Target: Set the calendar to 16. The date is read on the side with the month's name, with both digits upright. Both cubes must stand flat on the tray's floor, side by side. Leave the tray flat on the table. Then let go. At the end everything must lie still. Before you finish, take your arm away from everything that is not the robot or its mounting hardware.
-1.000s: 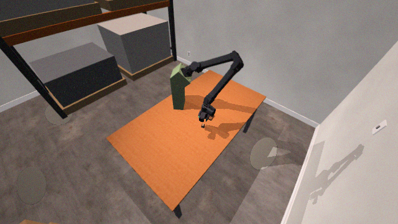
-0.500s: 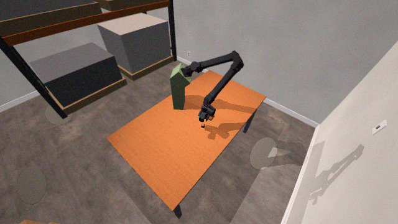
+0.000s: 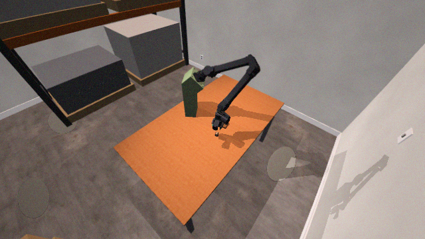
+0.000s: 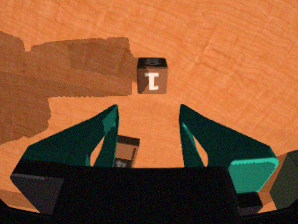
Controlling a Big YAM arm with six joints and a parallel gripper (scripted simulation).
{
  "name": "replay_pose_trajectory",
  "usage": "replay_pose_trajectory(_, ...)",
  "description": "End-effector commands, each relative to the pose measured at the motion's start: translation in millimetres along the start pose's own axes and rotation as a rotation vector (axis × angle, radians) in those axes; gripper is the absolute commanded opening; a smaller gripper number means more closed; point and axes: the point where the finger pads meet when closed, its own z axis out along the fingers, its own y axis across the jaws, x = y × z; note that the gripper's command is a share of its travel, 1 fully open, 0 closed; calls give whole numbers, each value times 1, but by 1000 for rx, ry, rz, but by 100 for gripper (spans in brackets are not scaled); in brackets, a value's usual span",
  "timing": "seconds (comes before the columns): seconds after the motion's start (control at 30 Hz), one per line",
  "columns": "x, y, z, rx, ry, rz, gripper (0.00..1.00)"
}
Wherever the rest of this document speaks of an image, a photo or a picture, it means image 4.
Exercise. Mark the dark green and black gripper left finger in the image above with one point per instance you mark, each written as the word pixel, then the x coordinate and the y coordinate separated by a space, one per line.
pixel 74 145

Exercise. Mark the brown calendar cube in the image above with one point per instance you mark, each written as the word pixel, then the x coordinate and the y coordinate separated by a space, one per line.
pixel 122 162
pixel 152 76

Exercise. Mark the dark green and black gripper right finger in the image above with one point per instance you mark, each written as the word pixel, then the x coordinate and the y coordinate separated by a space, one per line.
pixel 249 161

